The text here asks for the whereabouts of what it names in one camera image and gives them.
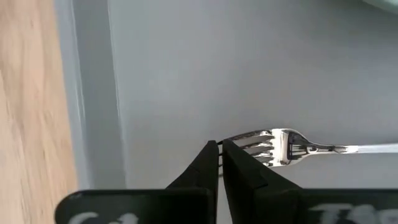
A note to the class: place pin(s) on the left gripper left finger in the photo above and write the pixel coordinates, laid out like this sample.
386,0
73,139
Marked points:
186,205

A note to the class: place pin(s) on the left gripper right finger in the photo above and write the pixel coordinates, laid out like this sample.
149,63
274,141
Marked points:
273,202

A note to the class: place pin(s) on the grey plastic tray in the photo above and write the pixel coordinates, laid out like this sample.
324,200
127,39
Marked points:
217,77

